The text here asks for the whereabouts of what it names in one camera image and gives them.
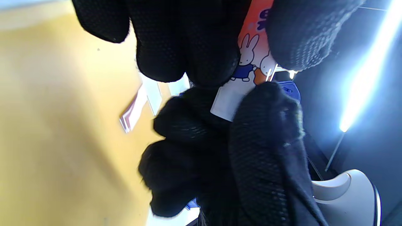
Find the black right hand controller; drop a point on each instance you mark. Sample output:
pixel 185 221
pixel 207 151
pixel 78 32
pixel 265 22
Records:
pixel 345 197

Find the person's right hand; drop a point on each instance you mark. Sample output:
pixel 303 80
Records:
pixel 257 157

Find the orange L-shaped folder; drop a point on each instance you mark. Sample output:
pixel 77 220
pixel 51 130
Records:
pixel 62 125

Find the pink sticky note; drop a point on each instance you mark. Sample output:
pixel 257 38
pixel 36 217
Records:
pixel 133 110

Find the person's left hand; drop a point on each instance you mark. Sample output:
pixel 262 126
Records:
pixel 188 37

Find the red glue stick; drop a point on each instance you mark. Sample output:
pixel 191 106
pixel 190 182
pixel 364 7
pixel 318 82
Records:
pixel 251 62

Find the blue plastic file rack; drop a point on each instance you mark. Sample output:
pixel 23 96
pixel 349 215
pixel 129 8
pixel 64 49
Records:
pixel 290 91

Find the white paper label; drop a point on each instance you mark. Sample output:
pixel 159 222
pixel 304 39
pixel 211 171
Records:
pixel 154 94

